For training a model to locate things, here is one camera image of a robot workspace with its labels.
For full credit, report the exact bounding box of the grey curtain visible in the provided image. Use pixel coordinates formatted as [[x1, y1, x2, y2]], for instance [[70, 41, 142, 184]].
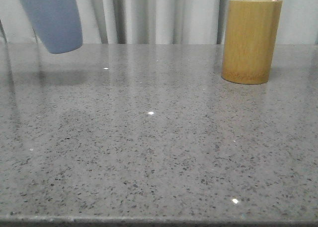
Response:
[[0, 0, 318, 44]]

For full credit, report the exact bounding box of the bamboo cylinder holder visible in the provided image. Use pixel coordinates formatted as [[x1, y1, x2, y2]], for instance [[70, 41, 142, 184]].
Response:
[[222, 0, 282, 84]]

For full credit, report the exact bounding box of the blue plastic cup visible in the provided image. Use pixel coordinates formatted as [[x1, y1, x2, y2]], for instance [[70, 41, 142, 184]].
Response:
[[19, 0, 83, 54]]

